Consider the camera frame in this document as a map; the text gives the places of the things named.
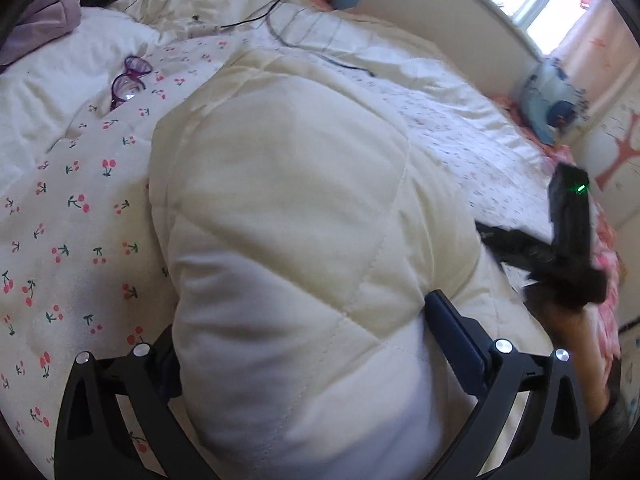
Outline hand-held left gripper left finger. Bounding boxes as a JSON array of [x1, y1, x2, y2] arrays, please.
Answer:
[[54, 324, 217, 480]]

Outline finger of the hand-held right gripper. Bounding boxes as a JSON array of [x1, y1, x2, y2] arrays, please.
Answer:
[[475, 221, 557, 272]]

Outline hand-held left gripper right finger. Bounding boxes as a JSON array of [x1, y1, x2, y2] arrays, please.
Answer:
[[424, 289, 593, 480]]

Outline cream quilted blanket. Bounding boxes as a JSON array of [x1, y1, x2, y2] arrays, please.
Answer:
[[149, 49, 556, 480]]

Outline person's right forearm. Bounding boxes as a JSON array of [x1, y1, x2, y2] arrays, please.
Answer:
[[542, 304, 632, 442]]

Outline pink floral blanket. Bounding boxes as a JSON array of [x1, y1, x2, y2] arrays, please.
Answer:
[[492, 95, 627, 366]]

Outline blue white pillow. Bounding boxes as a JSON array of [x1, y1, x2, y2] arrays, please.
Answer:
[[520, 56, 592, 146]]

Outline cherry print bed sheet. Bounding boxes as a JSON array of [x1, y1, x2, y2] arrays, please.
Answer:
[[0, 10, 566, 471]]

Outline pink curtain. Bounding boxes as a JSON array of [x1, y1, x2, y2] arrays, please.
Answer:
[[550, 0, 640, 108]]

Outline purple glasses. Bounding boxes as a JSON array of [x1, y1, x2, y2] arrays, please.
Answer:
[[108, 55, 154, 112]]

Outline lilac cloth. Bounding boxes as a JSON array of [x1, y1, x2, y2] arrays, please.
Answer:
[[0, 0, 102, 69]]

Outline red tree wall sticker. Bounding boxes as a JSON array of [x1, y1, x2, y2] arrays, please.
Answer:
[[595, 111, 640, 192]]

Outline black cable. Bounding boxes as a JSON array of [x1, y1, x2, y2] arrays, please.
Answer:
[[192, 0, 377, 79]]

